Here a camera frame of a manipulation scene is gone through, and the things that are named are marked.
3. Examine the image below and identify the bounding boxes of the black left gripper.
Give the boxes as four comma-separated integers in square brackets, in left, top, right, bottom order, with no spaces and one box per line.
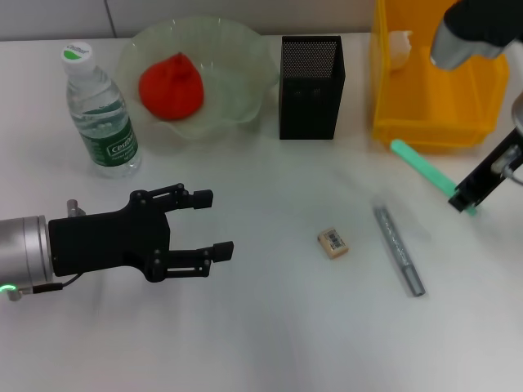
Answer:
[47,183,235,284]

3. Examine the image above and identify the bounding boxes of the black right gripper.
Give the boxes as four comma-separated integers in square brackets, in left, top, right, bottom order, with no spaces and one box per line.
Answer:
[447,127,523,214]

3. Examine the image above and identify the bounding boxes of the mint green pen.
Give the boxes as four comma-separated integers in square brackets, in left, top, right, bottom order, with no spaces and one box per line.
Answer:
[389,138,478,218]

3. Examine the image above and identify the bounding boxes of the beige eraser with barcode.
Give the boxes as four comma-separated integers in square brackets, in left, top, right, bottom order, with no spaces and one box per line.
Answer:
[316,229,351,259]

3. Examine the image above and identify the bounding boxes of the clear water bottle green label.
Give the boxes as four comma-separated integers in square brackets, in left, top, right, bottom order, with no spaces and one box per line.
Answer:
[60,39,143,179]

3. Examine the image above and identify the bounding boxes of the red-orange fruit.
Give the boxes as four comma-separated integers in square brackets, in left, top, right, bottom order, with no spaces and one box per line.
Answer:
[137,51,206,121]

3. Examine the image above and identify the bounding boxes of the white paper ball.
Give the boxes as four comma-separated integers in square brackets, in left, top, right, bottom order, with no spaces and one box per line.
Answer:
[387,29,414,73]

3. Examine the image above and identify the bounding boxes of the grey pen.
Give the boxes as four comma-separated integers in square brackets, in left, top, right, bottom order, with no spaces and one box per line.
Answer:
[372,205,427,297]

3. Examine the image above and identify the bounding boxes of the pale green glass fruit plate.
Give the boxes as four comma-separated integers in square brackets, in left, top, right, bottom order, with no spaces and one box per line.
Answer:
[117,15,275,144]

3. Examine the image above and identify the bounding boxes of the black mesh pen holder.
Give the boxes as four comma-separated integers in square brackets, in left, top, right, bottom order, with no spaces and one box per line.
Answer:
[279,35,347,141]

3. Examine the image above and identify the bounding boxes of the yellow plastic bin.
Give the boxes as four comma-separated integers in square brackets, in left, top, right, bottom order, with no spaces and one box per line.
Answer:
[369,0,511,149]

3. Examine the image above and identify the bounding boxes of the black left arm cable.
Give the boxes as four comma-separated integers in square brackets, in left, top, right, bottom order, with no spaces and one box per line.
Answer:
[7,272,83,302]

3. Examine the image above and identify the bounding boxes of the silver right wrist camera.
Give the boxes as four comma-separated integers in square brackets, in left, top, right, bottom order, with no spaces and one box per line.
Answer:
[430,0,523,71]

